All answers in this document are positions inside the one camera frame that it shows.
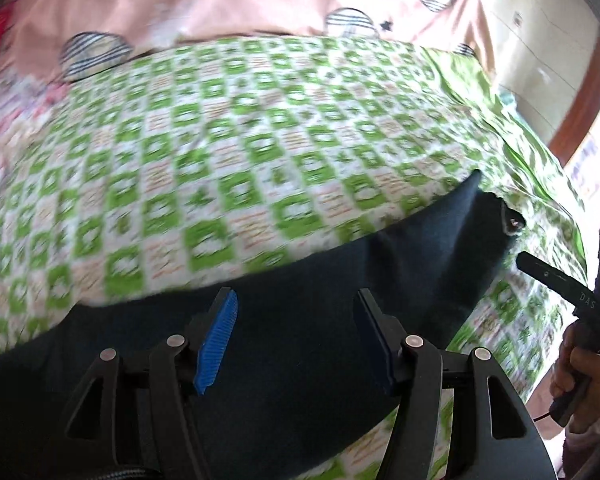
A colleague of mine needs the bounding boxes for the pink quilt with striped patches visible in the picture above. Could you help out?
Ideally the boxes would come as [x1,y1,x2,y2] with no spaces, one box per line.
[0,0,498,86]

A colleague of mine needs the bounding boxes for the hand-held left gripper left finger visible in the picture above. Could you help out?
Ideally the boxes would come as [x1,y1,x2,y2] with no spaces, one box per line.
[55,287,239,480]

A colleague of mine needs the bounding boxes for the green checkered bedsheet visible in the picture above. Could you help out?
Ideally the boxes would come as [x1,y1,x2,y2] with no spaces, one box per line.
[0,35,589,480]

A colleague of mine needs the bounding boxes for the pale floral cloth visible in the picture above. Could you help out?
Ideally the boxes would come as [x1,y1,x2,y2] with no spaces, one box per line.
[0,67,73,223]

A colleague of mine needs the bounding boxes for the person's right forearm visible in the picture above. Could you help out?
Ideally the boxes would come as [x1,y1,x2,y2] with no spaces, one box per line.
[559,390,600,480]

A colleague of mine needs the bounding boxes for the colourful wall sticker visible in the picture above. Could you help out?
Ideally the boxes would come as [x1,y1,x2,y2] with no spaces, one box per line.
[566,135,600,198]

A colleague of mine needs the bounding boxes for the person's right hand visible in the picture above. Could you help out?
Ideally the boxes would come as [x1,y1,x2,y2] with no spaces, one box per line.
[550,321,600,403]

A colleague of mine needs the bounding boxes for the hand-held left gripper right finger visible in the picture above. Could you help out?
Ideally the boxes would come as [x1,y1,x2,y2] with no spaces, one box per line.
[354,289,547,480]

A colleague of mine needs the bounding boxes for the dark navy pants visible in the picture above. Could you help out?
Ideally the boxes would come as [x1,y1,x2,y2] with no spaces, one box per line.
[0,169,527,480]

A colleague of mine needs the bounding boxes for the brown wooden door frame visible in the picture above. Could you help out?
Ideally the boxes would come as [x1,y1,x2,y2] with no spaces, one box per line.
[549,7,600,162]

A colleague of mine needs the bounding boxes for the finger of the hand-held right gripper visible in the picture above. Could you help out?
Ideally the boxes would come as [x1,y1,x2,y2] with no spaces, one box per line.
[516,251,600,312]

